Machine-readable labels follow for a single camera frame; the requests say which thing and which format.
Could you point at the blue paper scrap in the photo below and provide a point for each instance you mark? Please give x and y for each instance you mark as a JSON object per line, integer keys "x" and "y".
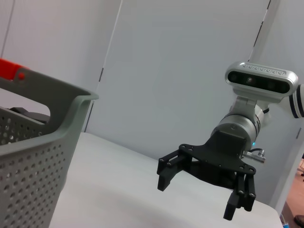
{"x": 284, "y": 221}

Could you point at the grey perforated plastic storage basket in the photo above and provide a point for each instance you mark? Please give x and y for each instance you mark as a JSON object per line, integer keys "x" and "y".
{"x": 35, "y": 166}

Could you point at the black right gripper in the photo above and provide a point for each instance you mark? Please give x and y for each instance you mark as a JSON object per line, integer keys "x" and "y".
{"x": 221, "y": 156}

